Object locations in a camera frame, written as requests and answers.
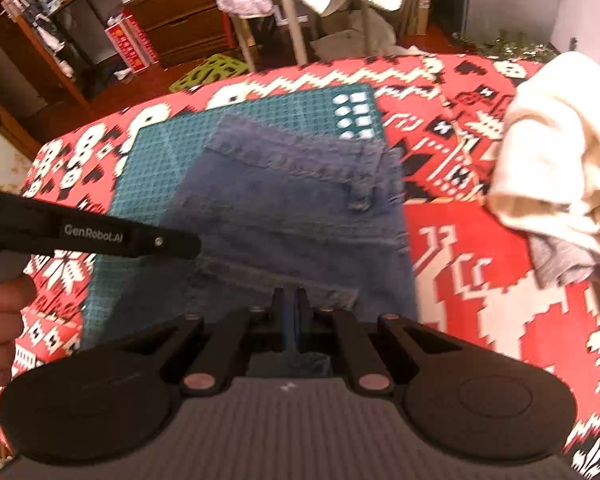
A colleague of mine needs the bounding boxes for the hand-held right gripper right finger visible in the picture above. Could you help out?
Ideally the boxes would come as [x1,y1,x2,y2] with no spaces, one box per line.
[296,287,458,395]

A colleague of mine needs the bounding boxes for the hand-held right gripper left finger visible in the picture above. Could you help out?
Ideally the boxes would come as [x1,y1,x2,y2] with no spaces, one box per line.
[115,287,293,395]

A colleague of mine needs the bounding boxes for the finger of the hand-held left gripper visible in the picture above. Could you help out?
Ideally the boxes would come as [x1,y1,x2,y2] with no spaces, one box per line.
[142,227,202,260]

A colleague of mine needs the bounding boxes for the blue denim jeans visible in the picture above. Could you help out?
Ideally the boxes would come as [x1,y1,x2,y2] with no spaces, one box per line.
[82,112,421,378]

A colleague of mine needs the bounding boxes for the person's left hand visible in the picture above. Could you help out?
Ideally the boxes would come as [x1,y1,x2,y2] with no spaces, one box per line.
[0,275,37,388]

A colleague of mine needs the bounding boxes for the green cutting mat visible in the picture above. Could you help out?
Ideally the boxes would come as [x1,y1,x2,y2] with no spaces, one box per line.
[82,84,387,341]

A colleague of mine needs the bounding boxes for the wooden shelf unit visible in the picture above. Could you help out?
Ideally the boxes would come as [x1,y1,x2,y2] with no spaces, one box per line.
[0,0,93,111]

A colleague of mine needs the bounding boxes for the lime green plastic stool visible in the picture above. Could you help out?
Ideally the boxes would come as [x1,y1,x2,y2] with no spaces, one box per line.
[169,54,251,93]

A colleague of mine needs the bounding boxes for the red patterned blanket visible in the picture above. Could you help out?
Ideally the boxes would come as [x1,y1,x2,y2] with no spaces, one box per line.
[10,52,600,480]

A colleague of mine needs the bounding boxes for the red printed box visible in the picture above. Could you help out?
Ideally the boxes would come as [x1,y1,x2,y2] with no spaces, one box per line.
[104,22,150,75]
[121,7,160,66]

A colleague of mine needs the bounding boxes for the wooden dresser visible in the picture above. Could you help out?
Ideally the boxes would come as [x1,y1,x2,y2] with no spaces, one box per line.
[122,0,238,68]

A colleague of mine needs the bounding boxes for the grey cloth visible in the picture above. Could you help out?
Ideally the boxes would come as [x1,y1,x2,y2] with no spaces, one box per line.
[527,235,600,288]

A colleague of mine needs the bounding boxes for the cream striped-cuff sweater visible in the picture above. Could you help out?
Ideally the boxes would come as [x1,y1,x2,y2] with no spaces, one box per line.
[487,51,600,261]

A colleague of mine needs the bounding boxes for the green tinsel garland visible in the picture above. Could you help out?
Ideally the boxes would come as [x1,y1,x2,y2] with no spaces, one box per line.
[452,30,561,61]

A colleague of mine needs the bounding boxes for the white chair frame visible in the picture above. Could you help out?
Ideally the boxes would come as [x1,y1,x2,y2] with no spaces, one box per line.
[230,0,311,73]

